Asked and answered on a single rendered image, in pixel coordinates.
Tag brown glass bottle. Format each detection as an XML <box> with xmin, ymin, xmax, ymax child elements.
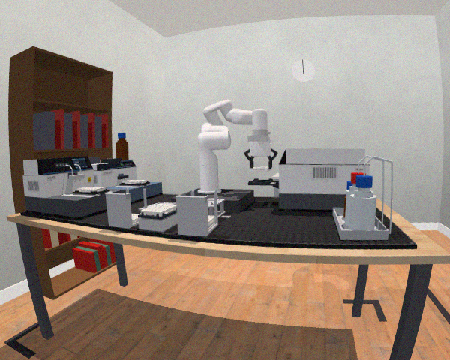
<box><xmin>115</xmin><ymin>142</ymin><xmax>129</xmax><ymax>161</ymax></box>

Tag red bottle cap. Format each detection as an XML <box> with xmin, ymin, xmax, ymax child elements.
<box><xmin>351</xmin><ymin>172</ymin><xmax>364</xmax><ymax>182</ymax></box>

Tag white plastic bottle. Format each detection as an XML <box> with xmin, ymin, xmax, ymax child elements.
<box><xmin>349</xmin><ymin>194</ymin><xmax>377</xmax><ymax>230</ymax></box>

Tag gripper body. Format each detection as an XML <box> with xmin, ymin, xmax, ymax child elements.
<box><xmin>250</xmin><ymin>136</ymin><xmax>272</xmax><ymax>157</ymax></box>

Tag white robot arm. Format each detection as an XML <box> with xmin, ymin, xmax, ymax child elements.
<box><xmin>197</xmin><ymin>100</ymin><xmax>271</xmax><ymax>194</ymax></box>

